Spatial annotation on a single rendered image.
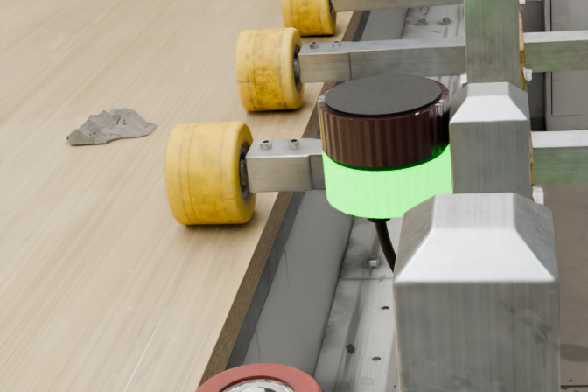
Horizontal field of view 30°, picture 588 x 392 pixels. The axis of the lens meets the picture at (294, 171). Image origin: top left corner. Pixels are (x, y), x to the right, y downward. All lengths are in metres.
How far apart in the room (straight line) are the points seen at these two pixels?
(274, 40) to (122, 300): 0.37
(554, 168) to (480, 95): 0.33
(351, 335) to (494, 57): 0.56
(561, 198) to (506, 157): 2.48
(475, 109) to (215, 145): 0.37
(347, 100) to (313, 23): 0.80
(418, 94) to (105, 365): 0.31
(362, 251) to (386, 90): 0.91
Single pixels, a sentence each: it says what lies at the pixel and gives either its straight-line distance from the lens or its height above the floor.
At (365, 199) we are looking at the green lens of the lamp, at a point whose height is 1.07.
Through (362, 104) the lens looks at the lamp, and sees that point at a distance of 0.49.
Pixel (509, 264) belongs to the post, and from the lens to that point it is 0.23.
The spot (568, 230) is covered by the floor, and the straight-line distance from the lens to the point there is 2.80.
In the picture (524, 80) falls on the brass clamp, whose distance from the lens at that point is 0.98.
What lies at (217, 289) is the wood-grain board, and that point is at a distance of 0.78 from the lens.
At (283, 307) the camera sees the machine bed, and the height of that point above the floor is 0.76.
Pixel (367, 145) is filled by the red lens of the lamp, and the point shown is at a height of 1.09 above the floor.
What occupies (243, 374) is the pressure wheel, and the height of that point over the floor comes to 0.91.
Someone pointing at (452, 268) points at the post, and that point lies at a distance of 0.24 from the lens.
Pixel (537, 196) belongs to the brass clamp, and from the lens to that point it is 0.76.
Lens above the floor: 1.27
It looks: 23 degrees down
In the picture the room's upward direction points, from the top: 6 degrees counter-clockwise
